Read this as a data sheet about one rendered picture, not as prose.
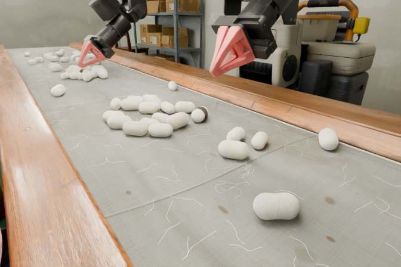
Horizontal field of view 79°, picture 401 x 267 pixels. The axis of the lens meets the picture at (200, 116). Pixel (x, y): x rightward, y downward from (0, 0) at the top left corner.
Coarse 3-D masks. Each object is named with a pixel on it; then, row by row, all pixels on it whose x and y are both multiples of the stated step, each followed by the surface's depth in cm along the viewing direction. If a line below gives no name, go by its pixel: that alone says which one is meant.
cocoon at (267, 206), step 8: (256, 200) 20; (264, 200) 19; (272, 200) 19; (280, 200) 19; (288, 200) 19; (296, 200) 19; (256, 208) 19; (264, 208) 19; (272, 208) 19; (280, 208) 19; (288, 208) 19; (296, 208) 19; (264, 216) 19; (272, 216) 19; (280, 216) 19; (288, 216) 19; (296, 216) 19
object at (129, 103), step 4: (124, 100) 43; (128, 100) 43; (132, 100) 43; (136, 100) 43; (124, 104) 42; (128, 104) 42; (132, 104) 42; (136, 104) 42; (124, 108) 43; (128, 108) 43; (132, 108) 43; (136, 108) 43
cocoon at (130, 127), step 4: (124, 124) 33; (128, 124) 33; (132, 124) 33; (136, 124) 33; (140, 124) 33; (144, 124) 33; (124, 128) 33; (128, 128) 33; (132, 128) 33; (136, 128) 33; (140, 128) 33; (144, 128) 33; (128, 132) 33; (132, 132) 33; (136, 132) 33; (140, 132) 33; (144, 132) 33
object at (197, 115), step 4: (192, 112) 38; (196, 112) 38; (200, 112) 38; (208, 112) 40; (192, 116) 38; (196, 116) 38; (200, 116) 38; (204, 116) 38; (196, 120) 38; (200, 120) 38
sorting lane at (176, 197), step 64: (64, 64) 87; (64, 128) 36; (192, 128) 37; (256, 128) 37; (128, 192) 23; (192, 192) 23; (256, 192) 23; (320, 192) 23; (384, 192) 23; (128, 256) 17; (192, 256) 17; (256, 256) 17; (320, 256) 17; (384, 256) 17
